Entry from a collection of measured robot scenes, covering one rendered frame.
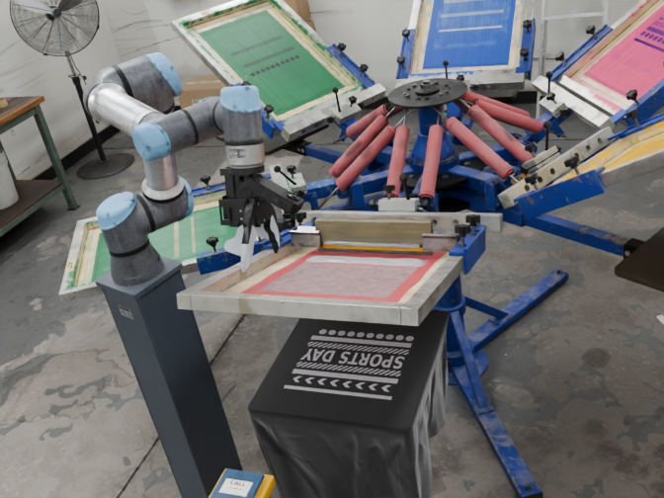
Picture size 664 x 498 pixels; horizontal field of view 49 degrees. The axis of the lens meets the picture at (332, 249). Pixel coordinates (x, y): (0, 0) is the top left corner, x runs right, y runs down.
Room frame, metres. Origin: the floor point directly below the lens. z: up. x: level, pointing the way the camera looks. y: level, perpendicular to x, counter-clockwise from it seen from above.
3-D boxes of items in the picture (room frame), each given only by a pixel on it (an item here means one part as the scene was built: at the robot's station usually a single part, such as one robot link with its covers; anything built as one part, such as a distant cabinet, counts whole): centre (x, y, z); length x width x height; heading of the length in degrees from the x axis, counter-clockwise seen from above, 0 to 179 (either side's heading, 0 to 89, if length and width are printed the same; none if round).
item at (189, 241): (2.54, 0.44, 1.05); 1.08 x 0.61 x 0.23; 96
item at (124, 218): (1.88, 0.56, 1.37); 0.13 x 0.12 x 0.14; 120
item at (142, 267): (1.87, 0.57, 1.25); 0.15 x 0.15 x 0.10
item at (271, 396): (1.61, 0.00, 0.95); 0.48 x 0.44 x 0.01; 156
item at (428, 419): (1.53, -0.19, 0.74); 0.46 x 0.04 x 0.42; 156
